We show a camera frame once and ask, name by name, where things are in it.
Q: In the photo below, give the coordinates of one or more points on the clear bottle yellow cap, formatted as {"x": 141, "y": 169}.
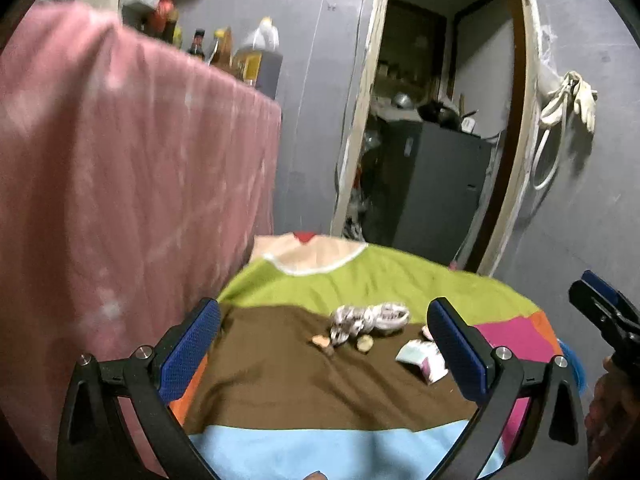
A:
{"x": 220, "y": 45}

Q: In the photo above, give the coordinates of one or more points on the large cooking oil jug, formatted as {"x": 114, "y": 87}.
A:
{"x": 257, "y": 42}

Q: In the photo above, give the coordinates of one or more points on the pink checked cloth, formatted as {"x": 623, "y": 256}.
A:
{"x": 125, "y": 185}

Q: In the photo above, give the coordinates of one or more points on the red plastic bag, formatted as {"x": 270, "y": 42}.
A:
{"x": 165, "y": 10}

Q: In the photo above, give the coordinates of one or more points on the person's right hand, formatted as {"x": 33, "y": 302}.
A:
{"x": 615, "y": 395}

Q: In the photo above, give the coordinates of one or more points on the white pink packet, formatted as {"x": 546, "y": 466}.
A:
{"x": 420, "y": 357}

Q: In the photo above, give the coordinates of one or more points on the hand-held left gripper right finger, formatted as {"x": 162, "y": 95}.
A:
{"x": 455, "y": 355}

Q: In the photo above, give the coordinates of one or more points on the dark grey cabinet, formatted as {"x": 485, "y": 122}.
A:
{"x": 430, "y": 190}

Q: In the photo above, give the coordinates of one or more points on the colourful striped blanket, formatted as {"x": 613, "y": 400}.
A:
{"x": 300, "y": 375}

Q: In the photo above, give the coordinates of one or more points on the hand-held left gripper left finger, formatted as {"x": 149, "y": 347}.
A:
{"x": 192, "y": 350}

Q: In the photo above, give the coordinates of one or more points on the wooden door frame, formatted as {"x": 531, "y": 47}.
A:
{"x": 360, "y": 110}

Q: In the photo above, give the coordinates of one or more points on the black wok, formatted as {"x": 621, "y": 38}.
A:
{"x": 440, "y": 115}

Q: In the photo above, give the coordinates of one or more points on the blue plastic bucket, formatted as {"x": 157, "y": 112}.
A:
{"x": 575, "y": 367}

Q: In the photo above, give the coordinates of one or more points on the soy sauce bottle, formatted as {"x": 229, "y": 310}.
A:
{"x": 197, "y": 42}

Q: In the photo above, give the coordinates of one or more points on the clear wall plastic bag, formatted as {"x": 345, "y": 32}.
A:
{"x": 545, "y": 75}

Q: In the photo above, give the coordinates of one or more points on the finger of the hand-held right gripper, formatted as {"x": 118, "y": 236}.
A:
{"x": 610, "y": 325}
{"x": 602, "y": 285}

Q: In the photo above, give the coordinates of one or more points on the white rubber gloves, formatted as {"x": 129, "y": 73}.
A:
{"x": 586, "y": 102}

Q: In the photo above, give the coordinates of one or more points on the small white container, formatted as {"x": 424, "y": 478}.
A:
{"x": 468, "y": 125}

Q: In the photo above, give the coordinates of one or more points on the wooden shelf unit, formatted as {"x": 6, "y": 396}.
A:
{"x": 410, "y": 45}

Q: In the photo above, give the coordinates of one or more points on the small metal pot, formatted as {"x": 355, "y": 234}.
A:
{"x": 402, "y": 100}

